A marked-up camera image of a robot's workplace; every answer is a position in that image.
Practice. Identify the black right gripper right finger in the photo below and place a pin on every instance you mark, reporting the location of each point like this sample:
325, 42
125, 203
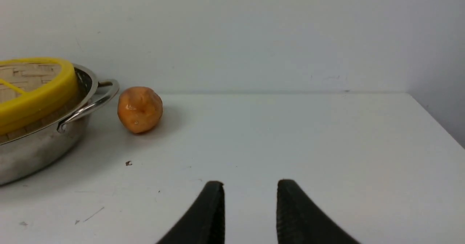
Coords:
301, 221

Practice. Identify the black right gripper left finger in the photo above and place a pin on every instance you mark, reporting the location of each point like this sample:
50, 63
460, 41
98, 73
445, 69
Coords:
204, 221

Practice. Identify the yellow woven steamer lid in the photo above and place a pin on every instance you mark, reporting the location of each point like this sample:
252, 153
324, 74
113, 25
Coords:
32, 88

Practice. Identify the yellow bamboo steamer basket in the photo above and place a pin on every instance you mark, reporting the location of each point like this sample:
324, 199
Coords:
44, 121

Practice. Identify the stainless steel pot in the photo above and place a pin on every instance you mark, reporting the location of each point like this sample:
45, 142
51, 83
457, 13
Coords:
30, 153

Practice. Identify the orange toy bun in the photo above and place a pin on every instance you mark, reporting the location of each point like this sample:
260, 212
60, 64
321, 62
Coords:
139, 109

